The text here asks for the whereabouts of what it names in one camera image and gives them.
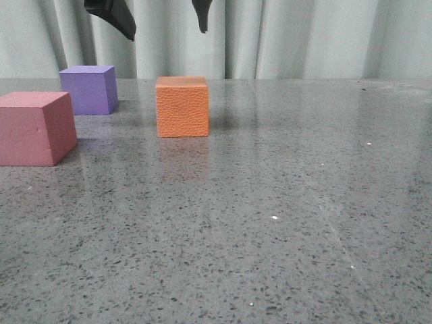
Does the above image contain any pink foam cube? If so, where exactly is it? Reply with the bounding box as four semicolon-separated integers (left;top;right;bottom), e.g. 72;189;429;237
1;91;78;166

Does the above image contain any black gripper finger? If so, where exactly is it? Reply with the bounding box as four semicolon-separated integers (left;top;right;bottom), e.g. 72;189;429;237
192;0;212;33
84;0;136;41

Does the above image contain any purple foam cube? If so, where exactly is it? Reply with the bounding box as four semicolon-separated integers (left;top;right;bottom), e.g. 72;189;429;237
59;65;119;115

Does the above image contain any orange foam cube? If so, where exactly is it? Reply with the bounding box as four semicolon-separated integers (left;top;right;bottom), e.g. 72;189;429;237
155;76;210;138

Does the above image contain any pale green curtain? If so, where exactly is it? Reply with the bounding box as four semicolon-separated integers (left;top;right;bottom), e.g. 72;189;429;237
1;1;431;79

